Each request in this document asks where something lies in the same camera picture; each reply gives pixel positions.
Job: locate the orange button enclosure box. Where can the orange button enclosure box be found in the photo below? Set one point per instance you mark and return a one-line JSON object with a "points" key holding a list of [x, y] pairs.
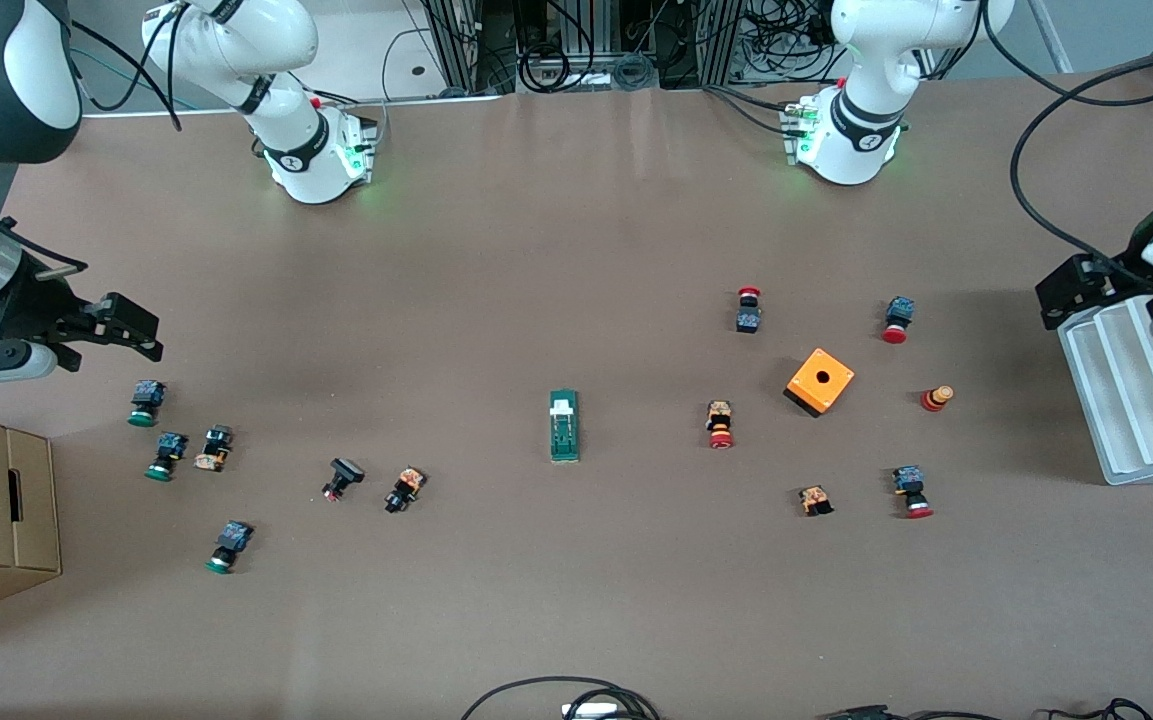
{"points": [[821, 380]]}

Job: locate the black equipment rack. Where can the black equipment rack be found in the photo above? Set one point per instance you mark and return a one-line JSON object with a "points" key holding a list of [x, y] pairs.
{"points": [[496, 40]]}

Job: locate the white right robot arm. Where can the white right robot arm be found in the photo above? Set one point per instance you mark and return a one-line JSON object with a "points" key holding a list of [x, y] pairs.
{"points": [[286, 50]]}

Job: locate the green load switch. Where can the green load switch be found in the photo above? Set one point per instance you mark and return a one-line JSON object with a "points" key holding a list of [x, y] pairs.
{"points": [[564, 430]]}

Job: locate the red yellow emergency stop head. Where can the red yellow emergency stop head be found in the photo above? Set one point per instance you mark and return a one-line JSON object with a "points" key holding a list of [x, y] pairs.
{"points": [[936, 398]]}

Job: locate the green mushroom pushbutton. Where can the green mushroom pushbutton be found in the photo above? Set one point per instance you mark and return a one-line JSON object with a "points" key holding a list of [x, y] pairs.
{"points": [[232, 540], [146, 398], [168, 452]]}

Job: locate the white plug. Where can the white plug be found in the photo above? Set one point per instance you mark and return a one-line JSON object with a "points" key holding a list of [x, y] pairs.
{"points": [[591, 711]]}

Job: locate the black switch orange contact block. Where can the black switch orange contact block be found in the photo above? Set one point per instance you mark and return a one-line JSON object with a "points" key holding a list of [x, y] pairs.
{"points": [[215, 447], [406, 488]]}

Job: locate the red mushroom pushbutton blue block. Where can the red mushroom pushbutton blue block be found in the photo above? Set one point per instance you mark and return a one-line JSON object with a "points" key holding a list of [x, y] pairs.
{"points": [[911, 488], [899, 315]]}

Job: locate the grey frame post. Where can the grey frame post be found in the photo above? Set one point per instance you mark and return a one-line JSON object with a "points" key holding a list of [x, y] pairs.
{"points": [[1049, 35]]}

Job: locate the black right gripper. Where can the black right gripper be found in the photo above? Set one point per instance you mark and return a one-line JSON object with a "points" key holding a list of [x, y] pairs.
{"points": [[28, 303]]}

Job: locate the red pushbutton black contact block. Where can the red pushbutton black contact block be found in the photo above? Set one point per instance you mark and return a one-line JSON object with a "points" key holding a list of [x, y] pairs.
{"points": [[748, 318]]}

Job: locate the red emergency stop orange block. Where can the red emergency stop orange block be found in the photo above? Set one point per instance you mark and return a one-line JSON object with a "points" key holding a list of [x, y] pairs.
{"points": [[720, 422]]}

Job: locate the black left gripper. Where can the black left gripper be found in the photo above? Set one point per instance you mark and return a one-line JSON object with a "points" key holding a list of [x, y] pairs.
{"points": [[1099, 283]]}

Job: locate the black square pushbutton red contacts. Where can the black square pushbutton red contacts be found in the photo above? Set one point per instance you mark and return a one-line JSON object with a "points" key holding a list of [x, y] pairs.
{"points": [[344, 474]]}

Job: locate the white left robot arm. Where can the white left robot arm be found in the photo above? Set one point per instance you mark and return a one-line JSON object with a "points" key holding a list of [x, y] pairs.
{"points": [[876, 40]]}

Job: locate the white ridged tray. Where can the white ridged tray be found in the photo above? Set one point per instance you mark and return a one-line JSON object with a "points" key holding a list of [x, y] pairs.
{"points": [[1136, 420]]}

